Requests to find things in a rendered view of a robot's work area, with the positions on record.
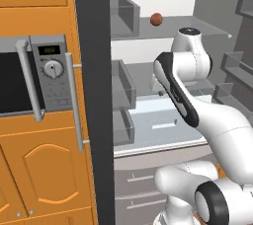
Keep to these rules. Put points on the grey freezer drawer front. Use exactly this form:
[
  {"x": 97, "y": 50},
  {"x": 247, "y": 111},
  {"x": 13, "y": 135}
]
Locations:
[
  {"x": 138, "y": 187},
  {"x": 141, "y": 215}
]

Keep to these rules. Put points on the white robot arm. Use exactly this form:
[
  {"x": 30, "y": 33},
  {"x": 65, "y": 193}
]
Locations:
[{"x": 227, "y": 136}]

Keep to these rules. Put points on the glass fridge shelf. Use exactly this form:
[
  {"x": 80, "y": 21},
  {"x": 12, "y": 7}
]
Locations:
[{"x": 184, "y": 26}]

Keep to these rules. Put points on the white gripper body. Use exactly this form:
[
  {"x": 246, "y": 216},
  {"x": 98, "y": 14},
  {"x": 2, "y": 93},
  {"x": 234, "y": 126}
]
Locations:
[{"x": 154, "y": 83}]

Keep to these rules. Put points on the light grey fridge door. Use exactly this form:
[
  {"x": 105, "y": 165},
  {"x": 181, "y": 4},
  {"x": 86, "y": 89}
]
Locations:
[{"x": 220, "y": 2}]

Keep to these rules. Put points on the red apple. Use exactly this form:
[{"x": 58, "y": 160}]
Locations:
[{"x": 156, "y": 19}]

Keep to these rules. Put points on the grey built-in microwave oven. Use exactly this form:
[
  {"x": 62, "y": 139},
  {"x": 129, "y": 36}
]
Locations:
[{"x": 49, "y": 71}]

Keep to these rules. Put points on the orange arched cupboard door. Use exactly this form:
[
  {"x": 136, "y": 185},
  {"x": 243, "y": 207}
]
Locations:
[
  {"x": 5, "y": 199},
  {"x": 52, "y": 173}
]

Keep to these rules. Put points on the dark grey fridge door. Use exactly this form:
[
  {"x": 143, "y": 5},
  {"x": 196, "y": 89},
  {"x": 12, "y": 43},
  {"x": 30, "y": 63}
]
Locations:
[{"x": 94, "y": 97}]

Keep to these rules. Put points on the grey fridge door bin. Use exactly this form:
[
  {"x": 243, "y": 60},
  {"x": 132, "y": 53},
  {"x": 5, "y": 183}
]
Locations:
[
  {"x": 125, "y": 127},
  {"x": 126, "y": 86},
  {"x": 230, "y": 97},
  {"x": 126, "y": 13},
  {"x": 237, "y": 67},
  {"x": 245, "y": 3}
]

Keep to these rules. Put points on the small silver cupboard knob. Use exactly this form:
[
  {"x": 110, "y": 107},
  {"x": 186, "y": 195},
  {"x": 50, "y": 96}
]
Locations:
[
  {"x": 31, "y": 212},
  {"x": 18, "y": 214}
]

